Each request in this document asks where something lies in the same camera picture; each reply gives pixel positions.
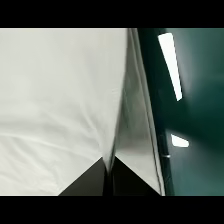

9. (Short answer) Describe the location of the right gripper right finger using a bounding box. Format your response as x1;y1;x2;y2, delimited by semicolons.
111;155;162;197

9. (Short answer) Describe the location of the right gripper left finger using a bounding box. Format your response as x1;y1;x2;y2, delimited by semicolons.
59;157;108;197

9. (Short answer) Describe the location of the white garment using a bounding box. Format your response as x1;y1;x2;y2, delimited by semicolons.
0;27;166;197

